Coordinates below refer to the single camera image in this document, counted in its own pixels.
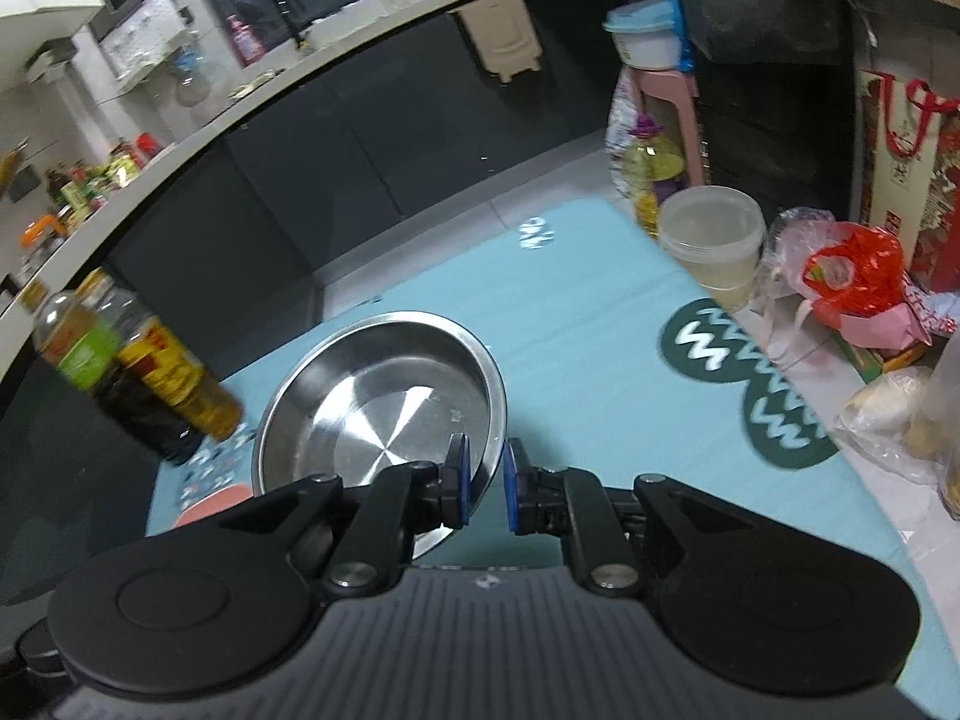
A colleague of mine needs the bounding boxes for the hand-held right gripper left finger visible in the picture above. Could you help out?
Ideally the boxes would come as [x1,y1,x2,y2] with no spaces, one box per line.
[217,433,475,605]

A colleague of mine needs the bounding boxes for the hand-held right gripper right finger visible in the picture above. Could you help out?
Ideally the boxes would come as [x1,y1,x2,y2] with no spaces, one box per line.
[501,439,751,593]

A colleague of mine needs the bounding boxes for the stainless steel bowl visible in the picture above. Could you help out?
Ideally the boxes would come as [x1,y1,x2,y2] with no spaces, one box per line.
[251,310,507,560]

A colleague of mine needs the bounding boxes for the blue printed tablecloth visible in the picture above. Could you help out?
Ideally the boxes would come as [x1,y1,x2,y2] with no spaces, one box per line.
[146,195,905,593]

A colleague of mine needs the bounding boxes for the pink dish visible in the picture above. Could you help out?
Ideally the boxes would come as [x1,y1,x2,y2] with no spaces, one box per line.
[178,484,254,533]

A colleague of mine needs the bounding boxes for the yellow oil bottle red label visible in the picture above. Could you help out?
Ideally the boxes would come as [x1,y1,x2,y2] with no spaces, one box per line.
[79,268,247,443]

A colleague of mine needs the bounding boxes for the translucent plastic tub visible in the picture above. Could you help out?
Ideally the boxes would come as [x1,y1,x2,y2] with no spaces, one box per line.
[656,186,767,310]

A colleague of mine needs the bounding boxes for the clear plastic bag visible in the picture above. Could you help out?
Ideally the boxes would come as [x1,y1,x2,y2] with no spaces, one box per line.
[750,206,841,365]

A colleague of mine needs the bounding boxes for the dark vinegar bottle green label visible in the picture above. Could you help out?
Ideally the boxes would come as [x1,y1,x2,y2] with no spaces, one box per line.
[30,289,203,466]

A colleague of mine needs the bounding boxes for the oil jug purple cap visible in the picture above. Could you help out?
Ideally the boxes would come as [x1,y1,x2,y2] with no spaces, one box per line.
[615,116,687,237]

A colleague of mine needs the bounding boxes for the floral printed bag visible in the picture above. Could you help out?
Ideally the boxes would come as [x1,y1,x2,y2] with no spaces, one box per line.
[606,71,653,192]

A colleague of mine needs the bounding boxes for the bagged bread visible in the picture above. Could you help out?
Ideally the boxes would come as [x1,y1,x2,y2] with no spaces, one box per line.
[836,367,960,481]

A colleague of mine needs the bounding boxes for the pink paper wrap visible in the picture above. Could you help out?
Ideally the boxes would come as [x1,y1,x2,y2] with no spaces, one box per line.
[832,300,938,353]

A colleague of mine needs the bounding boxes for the red plastic bag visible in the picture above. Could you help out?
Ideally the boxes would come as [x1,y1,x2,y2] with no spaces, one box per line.
[802,223,905,331]

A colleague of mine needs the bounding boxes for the pink plastic stool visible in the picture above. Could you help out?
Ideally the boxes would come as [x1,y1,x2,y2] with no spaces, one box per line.
[619,67,710,196]

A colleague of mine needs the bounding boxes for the beige hanging bin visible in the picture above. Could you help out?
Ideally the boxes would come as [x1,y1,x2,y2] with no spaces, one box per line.
[448,0,542,83]

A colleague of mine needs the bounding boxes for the white container blue lid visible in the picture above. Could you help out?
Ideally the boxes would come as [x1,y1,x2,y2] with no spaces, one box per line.
[604,0,680,68]

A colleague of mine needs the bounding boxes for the row of condiment bottles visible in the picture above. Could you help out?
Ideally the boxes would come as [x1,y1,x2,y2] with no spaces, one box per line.
[45,135,162,233]

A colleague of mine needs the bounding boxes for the black mesh rack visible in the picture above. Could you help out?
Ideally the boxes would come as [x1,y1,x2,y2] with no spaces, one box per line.
[679,0,856,203]

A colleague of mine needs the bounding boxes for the orange lidded jar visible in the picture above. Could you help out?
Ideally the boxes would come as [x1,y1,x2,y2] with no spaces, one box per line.
[19,216,67,254]

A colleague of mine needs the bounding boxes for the pink soap bottle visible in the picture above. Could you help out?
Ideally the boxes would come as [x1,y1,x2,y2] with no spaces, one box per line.
[225,13,265,67]

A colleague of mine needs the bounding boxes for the black kitchen faucet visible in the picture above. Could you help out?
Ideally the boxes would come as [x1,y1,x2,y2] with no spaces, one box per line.
[266,0,301,46]

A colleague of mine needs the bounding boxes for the red gift bag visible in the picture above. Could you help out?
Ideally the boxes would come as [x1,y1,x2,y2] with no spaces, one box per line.
[857,69,960,293]

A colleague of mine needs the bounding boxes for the blue shelf frame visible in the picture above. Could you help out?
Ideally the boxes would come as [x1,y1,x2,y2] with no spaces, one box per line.
[651,0,695,72]

